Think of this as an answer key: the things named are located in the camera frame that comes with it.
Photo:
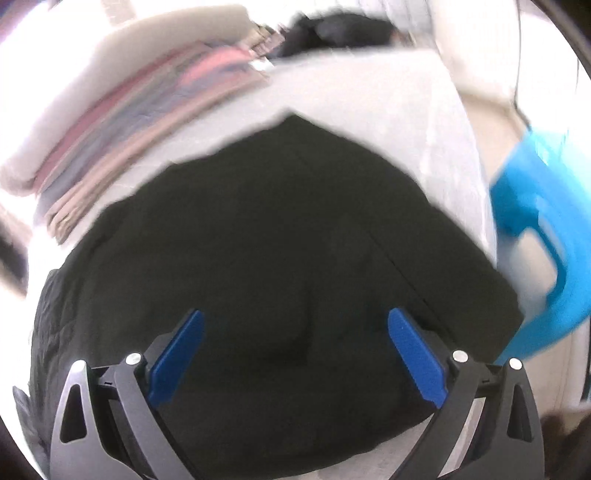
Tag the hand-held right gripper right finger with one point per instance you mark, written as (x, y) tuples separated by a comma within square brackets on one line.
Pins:
[(418, 355)]

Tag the grey folded duvet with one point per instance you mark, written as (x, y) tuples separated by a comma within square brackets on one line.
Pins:
[(92, 83)]

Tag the blue-grey folded blanket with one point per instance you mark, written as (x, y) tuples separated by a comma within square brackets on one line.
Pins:
[(138, 124)]

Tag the blue plastic stool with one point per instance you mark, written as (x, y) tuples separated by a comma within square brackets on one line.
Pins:
[(531, 184)]

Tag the black coat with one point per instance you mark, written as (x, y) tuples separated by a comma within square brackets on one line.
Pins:
[(277, 230)]

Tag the bed with grey sheet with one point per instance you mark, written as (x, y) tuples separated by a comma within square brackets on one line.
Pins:
[(369, 101)]

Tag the beige folded blanket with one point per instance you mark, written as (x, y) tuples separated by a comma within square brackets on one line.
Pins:
[(115, 175)]

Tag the pink folded blanket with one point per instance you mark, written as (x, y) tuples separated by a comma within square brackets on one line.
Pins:
[(221, 62)]

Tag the mauve folded blanket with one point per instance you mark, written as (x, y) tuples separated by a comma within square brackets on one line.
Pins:
[(152, 87)]

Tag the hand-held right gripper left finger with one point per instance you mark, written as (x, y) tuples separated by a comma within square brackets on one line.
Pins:
[(178, 355)]

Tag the black puffer jacket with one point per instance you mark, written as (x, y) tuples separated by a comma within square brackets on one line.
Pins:
[(341, 32)]

